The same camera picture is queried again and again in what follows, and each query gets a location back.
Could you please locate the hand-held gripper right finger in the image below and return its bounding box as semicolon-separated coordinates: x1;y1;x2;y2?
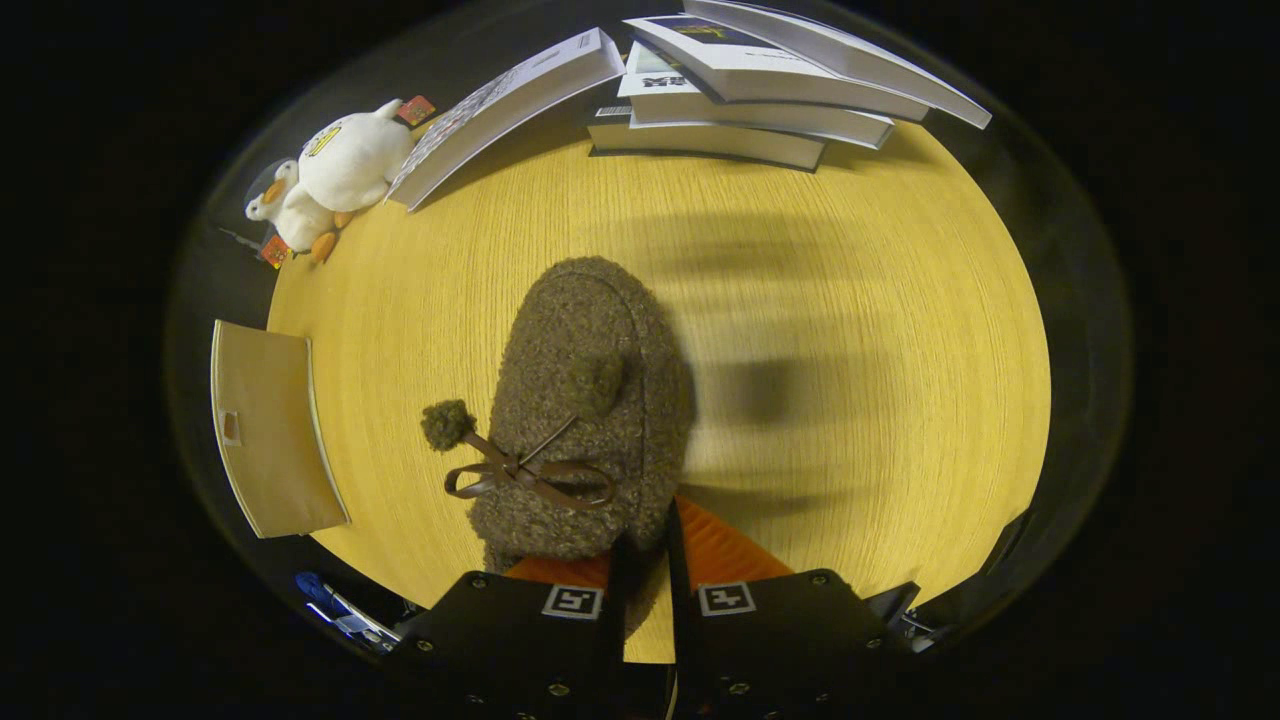
665;497;894;720

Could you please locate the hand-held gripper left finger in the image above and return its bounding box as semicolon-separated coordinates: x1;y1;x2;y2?
385;535;632;720

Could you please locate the brown fuzzy shoe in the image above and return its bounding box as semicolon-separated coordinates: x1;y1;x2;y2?
420;256;698;641

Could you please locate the cream fabric storage box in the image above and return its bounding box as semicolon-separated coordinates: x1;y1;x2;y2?
210;320;351;539

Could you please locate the blue cloth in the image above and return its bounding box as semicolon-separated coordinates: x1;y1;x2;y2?
295;570;346;613

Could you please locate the dark cover book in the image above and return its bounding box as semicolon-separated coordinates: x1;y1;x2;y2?
586;98;829;173

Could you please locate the grey white penguin plush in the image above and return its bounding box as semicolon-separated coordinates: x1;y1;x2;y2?
244;160;351;269

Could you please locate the white black lettered book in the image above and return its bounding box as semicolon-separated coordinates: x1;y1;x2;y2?
617;42;896;150

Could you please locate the white patterned cover book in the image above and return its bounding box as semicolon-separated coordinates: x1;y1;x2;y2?
387;27;627;213

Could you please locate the white plush toy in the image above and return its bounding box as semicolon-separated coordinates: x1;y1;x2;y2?
298;97;437;213

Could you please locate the plain white cover book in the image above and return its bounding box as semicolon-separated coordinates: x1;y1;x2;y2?
684;0;993;130

